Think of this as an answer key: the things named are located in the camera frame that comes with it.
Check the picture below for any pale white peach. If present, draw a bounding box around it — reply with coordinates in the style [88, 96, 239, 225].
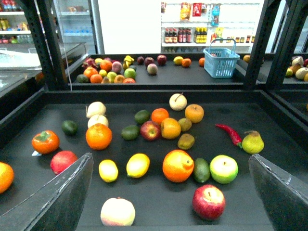
[100, 197, 136, 226]

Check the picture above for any red apple front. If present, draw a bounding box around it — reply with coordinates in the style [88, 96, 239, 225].
[192, 184, 226, 220]

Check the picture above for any white pear front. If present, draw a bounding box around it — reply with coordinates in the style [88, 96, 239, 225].
[88, 114, 109, 128]

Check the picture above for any round white asian pear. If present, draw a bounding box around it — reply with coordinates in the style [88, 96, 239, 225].
[169, 92, 187, 111]

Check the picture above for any dark green avocado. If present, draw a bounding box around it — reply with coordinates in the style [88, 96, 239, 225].
[192, 158, 210, 183]

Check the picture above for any brown kiwi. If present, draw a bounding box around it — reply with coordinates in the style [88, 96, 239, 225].
[177, 133, 195, 150]
[178, 118, 192, 132]

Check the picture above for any black front shelf tray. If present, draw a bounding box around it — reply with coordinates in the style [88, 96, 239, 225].
[0, 90, 308, 231]

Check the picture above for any red chili pepper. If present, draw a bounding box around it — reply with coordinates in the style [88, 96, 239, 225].
[215, 124, 242, 149]

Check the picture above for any green apple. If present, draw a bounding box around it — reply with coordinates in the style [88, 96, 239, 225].
[209, 154, 238, 184]

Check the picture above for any far light blue basket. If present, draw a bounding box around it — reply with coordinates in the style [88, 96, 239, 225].
[203, 38, 240, 78]

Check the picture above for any brown kiwi rear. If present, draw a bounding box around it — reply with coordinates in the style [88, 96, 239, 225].
[178, 118, 192, 132]

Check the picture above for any yellow lemon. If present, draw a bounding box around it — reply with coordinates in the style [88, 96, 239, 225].
[126, 153, 150, 178]
[99, 159, 118, 183]

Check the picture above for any small dark green lime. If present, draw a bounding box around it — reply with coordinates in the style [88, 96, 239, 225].
[62, 120, 78, 136]

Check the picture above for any large orange mandarin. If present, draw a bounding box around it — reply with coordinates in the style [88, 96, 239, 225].
[86, 123, 113, 150]

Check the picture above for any red peach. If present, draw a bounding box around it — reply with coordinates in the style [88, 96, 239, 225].
[50, 151, 78, 175]

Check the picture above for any green avocado centre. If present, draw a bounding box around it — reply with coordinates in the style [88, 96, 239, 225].
[121, 125, 140, 141]

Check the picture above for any small orange tangerine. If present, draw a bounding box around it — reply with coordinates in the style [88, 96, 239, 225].
[151, 108, 169, 125]

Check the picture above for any yellow orange apple rear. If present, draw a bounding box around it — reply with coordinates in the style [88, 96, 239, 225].
[185, 104, 204, 123]

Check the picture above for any white pear rear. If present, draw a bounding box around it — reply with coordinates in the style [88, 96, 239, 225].
[86, 102, 106, 118]

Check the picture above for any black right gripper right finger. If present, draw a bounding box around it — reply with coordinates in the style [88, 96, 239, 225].
[248, 154, 308, 231]

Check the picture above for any orange persimmon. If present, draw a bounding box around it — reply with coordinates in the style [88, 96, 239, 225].
[32, 130, 60, 154]

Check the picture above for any orange at left edge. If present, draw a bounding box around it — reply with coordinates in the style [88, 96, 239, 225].
[0, 162, 14, 193]

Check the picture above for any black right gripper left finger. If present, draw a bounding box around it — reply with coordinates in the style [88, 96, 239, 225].
[0, 153, 94, 231]

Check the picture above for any brown kiwi front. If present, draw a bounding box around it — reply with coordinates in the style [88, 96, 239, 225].
[177, 133, 195, 150]

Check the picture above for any small red apple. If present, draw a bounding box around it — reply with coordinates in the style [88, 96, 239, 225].
[140, 121, 161, 141]

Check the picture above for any yellow green pear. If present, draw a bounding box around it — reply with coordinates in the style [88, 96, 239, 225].
[242, 130, 265, 154]

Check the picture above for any large navel orange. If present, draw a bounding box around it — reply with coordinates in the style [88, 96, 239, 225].
[162, 149, 194, 183]

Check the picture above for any green avocado rear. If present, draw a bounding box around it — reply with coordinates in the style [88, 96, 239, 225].
[134, 110, 151, 125]

